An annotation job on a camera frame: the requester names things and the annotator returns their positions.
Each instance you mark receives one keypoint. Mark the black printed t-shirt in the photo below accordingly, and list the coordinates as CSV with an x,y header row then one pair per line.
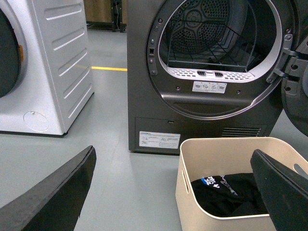
x,y
231,195

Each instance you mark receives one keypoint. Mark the dark grey dryer door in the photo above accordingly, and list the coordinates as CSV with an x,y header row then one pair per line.
x,y
291,66

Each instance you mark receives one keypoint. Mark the dark grey dryer machine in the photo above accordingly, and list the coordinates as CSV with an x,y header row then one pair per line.
x,y
167,106

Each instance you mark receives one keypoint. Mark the wire rack inside drum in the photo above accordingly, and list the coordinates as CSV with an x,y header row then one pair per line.
x,y
206,44

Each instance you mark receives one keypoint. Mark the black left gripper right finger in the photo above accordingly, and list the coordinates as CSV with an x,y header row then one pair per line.
x,y
284,192

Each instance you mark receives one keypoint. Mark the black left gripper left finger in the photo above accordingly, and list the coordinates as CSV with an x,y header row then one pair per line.
x,y
55,203

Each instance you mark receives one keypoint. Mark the black metal stand background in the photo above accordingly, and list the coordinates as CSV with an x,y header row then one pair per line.
x,y
106,14

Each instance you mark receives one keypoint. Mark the beige plastic laundry hamper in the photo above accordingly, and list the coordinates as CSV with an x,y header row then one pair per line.
x,y
204,157

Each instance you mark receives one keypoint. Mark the white washing machine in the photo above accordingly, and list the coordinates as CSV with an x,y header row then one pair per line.
x,y
45,71

